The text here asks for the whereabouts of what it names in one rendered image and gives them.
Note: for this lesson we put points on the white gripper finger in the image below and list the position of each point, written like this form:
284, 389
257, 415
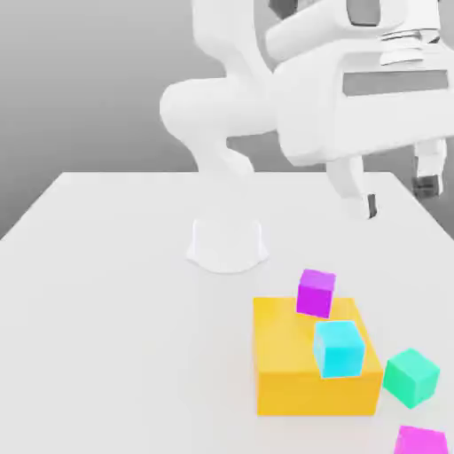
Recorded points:
349, 184
430, 163

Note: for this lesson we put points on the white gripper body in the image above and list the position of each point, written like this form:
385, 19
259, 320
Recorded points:
312, 117

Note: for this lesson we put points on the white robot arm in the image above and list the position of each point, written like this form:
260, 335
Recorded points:
212, 113

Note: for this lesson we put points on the small purple cube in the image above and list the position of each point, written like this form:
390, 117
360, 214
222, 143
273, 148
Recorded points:
315, 296

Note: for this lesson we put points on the small cyan cube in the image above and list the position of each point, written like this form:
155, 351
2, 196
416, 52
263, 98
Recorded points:
340, 351

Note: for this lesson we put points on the small green cube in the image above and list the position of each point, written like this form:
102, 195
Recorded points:
411, 377

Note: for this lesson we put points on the small magenta cube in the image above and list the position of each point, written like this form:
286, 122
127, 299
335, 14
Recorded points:
420, 441

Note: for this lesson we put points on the large orange box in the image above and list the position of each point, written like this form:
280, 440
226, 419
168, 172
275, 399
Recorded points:
283, 354

